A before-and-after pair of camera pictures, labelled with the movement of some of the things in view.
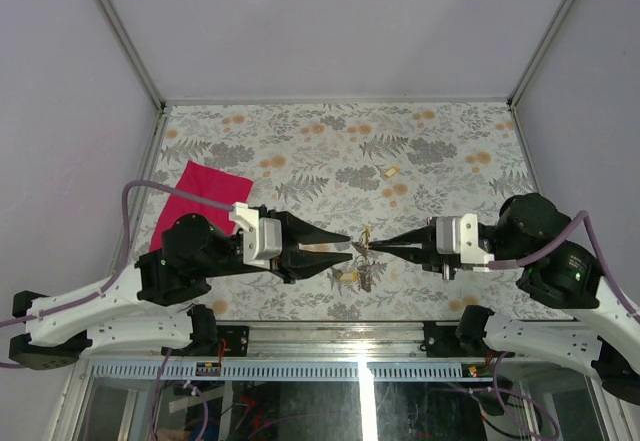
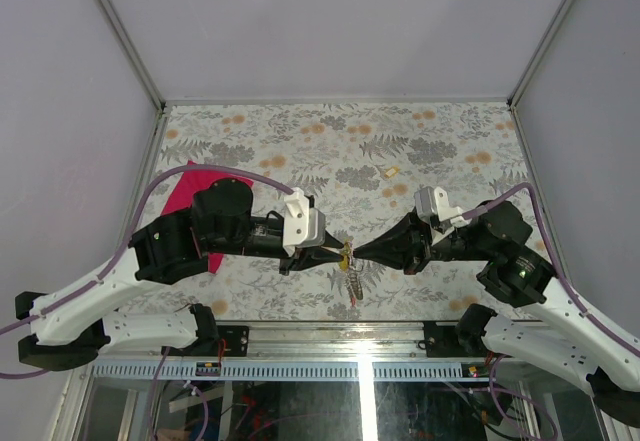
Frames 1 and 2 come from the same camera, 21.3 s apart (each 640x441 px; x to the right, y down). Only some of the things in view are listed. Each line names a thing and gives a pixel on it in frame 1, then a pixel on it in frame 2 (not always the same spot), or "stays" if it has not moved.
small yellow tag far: x=392 y=171 stays
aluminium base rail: x=384 y=341 stays
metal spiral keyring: x=365 y=266 -> x=354 y=278
